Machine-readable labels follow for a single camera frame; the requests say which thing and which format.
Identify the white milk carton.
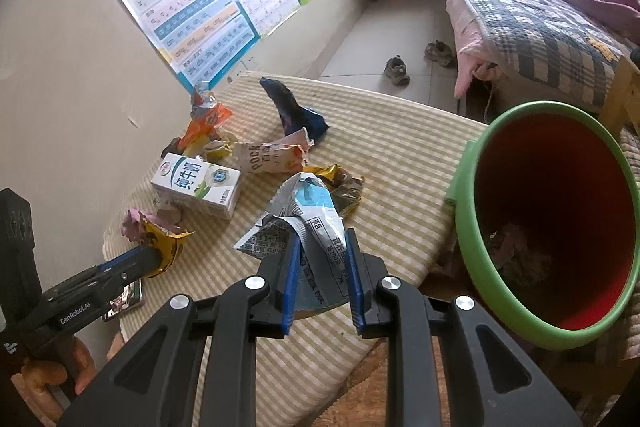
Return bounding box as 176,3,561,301
151,153,242,220

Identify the torn beige snack box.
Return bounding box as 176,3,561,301
232,127,313,175

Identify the blue letter chart poster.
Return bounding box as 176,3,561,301
100,0,262,92

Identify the grey sneaker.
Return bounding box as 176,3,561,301
383,54,412,86
424,39,456,68

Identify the woven striped chair cushion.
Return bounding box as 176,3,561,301
617,127,640,188

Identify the striped beige tablecloth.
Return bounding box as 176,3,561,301
102,72,488,427

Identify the yellow wooden chair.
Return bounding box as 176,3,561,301
597,49,640,142

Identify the green-rimmed red waste bin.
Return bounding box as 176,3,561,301
445,101,640,352

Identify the crumpled wrappers pile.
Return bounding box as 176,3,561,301
482,222,556,293

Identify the gold crumpled wrapper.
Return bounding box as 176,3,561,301
305,164,366,212

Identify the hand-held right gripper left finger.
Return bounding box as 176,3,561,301
57,234,302,427

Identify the shiny small packet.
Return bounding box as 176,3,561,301
102,279,146,323

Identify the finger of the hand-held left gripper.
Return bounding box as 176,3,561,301
97,273,147,308
95,246,174,278

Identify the pink bed sheet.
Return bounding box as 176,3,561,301
454,0,493,100

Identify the small yellow crumpled wrapper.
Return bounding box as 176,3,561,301
202,134,238,165

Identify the orange crumpled wrapper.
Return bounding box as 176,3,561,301
161,82,236,158

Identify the dark blue wrapper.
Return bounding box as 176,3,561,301
259,77,329,142

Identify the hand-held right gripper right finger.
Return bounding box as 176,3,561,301
345,234,583,427

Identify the silver printed foil wrapper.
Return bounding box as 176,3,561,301
233,173,353,313

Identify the plaid patchwork quilt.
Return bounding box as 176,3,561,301
435,0,640,112

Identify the yellow and pink wrapper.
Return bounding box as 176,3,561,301
122,207,196,278

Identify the person's left hand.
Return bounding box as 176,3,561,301
17,337,98,408

